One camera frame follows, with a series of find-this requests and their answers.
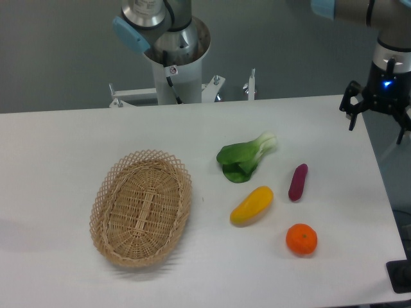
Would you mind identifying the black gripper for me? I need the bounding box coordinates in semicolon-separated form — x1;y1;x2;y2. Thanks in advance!
339;63;410;145

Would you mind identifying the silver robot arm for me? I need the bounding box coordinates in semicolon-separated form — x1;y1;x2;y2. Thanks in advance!
311;0;410;144

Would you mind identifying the purple sweet potato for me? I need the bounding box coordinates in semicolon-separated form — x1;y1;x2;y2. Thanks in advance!
288;164;308;201

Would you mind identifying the green bok choy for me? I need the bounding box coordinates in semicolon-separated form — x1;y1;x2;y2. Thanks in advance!
216;132;277;184

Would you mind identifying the orange tangerine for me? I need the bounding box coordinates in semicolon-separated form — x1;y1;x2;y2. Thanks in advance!
286;223;318;255

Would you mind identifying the yellow mango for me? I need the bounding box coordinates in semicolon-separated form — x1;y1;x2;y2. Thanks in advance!
229;186;274;225

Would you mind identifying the oval wicker basket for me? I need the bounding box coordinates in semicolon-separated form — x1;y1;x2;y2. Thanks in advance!
89;150;192;268

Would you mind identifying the white mounting bracket frame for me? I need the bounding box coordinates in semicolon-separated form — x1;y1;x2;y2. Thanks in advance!
108;68;259;108

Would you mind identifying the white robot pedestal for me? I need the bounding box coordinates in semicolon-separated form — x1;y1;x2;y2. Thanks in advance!
150;60;202;105

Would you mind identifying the black cable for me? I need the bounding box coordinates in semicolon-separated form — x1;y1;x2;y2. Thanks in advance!
161;51;184;105

